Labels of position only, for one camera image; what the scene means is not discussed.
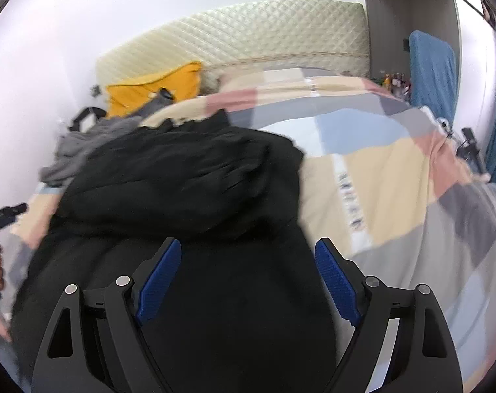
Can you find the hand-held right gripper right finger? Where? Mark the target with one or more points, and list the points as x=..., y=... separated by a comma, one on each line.
x=338, y=282

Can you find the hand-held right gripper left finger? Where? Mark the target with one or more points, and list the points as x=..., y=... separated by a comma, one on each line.
x=158, y=278

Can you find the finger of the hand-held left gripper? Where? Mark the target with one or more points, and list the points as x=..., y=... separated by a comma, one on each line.
x=18, y=208

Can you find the black puffer jacket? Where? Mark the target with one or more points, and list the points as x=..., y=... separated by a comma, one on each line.
x=190, y=196

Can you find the grey hoodie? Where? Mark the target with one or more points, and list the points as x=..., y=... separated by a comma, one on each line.
x=80, y=147

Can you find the black bag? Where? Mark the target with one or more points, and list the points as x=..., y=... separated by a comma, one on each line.
x=86, y=116

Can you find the checked pastel duvet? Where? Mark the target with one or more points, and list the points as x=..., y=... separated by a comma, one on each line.
x=395, y=180

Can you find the yellow pillow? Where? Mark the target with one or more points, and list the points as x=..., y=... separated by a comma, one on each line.
x=149, y=88

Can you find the row of small bottles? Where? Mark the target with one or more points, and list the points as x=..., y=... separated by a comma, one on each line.
x=395, y=84

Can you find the blue cloth-covered chair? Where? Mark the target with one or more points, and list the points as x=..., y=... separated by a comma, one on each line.
x=432, y=73

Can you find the cream quilted headboard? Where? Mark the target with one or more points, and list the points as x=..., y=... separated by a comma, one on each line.
x=252, y=37

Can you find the grey and white wardrobe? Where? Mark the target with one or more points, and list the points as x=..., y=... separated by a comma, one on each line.
x=395, y=16

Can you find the dark wall socket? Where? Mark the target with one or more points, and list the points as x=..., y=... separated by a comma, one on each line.
x=95, y=90

